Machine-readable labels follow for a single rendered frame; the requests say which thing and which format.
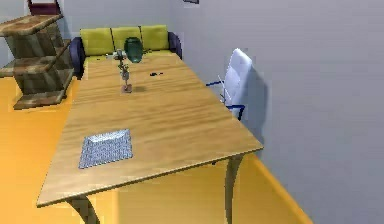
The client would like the white office chair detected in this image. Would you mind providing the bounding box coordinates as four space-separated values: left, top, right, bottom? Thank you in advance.
205 48 254 122

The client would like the light wooden table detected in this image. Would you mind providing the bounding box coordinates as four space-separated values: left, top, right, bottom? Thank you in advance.
35 49 265 224

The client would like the yellow sofa with dark arms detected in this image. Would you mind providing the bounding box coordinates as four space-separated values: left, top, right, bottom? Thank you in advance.
69 24 184 80

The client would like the brown wooden shelf unit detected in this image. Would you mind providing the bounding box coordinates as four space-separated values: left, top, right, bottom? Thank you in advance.
0 13 75 111

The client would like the grey desk lamp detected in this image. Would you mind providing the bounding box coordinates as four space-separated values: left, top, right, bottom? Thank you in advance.
112 48 134 94

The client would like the dark red box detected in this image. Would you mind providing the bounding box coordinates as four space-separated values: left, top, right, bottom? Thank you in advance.
27 0 63 16

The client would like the dark green vase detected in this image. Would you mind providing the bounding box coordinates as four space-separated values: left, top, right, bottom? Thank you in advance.
123 36 145 64

